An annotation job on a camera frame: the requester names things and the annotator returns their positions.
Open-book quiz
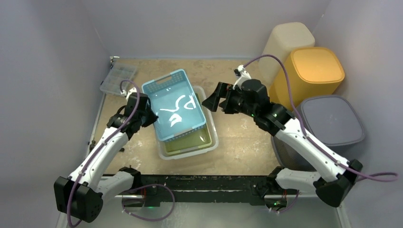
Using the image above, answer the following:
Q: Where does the white plastic tray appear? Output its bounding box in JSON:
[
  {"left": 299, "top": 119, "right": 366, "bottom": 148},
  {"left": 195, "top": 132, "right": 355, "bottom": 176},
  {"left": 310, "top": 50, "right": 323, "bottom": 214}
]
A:
[{"left": 148, "top": 86, "right": 219, "bottom": 160}]

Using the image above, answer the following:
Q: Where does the light blue plastic crate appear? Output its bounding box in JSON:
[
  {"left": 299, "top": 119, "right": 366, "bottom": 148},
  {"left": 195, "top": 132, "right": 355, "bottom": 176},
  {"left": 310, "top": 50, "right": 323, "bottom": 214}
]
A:
[{"left": 142, "top": 69, "right": 206, "bottom": 142}]

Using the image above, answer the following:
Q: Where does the olive green plastic crate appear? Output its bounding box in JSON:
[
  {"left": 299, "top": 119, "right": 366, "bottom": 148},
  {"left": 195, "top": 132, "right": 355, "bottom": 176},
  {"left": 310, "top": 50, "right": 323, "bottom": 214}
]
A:
[{"left": 162, "top": 125, "right": 212, "bottom": 156}]

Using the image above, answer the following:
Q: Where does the yellow mesh basket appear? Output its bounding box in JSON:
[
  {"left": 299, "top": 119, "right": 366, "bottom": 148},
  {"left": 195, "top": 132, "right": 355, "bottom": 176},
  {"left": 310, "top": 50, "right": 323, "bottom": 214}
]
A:
[{"left": 281, "top": 47, "right": 345, "bottom": 106}]

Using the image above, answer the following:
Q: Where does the beige plastic bin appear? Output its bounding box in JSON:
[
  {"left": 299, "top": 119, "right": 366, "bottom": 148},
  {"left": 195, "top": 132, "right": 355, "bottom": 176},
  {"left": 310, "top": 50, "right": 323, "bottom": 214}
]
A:
[{"left": 258, "top": 22, "right": 316, "bottom": 86}]

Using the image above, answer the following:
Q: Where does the grey mesh basket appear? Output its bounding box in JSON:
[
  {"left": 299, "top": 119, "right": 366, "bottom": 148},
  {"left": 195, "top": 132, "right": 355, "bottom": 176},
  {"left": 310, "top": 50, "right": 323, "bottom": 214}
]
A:
[{"left": 271, "top": 95, "right": 365, "bottom": 171}]

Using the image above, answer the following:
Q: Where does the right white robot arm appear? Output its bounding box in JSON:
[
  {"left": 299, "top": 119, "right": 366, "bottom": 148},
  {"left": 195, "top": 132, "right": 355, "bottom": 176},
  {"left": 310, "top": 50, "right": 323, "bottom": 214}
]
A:
[{"left": 201, "top": 79, "right": 363, "bottom": 208}]

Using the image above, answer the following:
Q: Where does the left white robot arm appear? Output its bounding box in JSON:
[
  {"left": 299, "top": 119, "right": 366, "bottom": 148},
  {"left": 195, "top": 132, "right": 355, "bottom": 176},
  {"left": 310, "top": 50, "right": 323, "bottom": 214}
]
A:
[{"left": 54, "top": 93, "right": 158, "bottom": 223}]

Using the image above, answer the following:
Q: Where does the clear compartment organizer box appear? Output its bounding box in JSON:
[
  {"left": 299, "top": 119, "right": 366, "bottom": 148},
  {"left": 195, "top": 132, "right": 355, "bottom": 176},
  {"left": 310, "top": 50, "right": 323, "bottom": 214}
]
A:
[{"left": 100, "top": 62, "right": 137, "bottom": 96}]

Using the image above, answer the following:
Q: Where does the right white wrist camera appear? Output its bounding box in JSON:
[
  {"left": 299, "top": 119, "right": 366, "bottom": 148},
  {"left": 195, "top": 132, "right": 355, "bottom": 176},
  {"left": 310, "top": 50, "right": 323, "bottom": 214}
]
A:
[{"left": 233, "top": 65, "right": 251, "bottom": 88}]

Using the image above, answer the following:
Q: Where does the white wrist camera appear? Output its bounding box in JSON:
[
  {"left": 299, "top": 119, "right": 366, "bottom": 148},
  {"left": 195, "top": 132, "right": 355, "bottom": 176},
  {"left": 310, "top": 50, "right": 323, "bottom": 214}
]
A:
[
  {"left": 233, "top": 65, "right": 251, "bottom": 88},
  {"left": 121, "top": 87, "right": 137, "bottom": 100}
]

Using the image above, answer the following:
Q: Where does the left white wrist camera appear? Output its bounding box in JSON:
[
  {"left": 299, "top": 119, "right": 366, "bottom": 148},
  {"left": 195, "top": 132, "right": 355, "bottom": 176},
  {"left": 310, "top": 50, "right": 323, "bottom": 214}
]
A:
[{"left": 121, "top": 87, "right": 137, "bottom": 100}]

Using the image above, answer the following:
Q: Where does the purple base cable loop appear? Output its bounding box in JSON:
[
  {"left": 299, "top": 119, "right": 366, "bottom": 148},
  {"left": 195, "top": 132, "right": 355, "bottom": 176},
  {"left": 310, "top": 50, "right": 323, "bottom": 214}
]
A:
[{"left": 121, "top": 184, "right": 176, "bottom": 221}]

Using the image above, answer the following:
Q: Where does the aluminium frame rail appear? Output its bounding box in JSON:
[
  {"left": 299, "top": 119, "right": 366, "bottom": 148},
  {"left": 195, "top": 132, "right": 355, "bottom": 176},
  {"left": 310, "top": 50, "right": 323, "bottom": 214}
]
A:
[{"left": 64, "top": 174, "right": 345, "bottom": 202}]

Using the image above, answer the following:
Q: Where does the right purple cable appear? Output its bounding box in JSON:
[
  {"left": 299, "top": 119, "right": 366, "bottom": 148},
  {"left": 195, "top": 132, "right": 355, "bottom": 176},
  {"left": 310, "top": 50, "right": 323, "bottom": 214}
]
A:
[{"left": 242, "top": 54, "right": 399, "bottom": 182}]

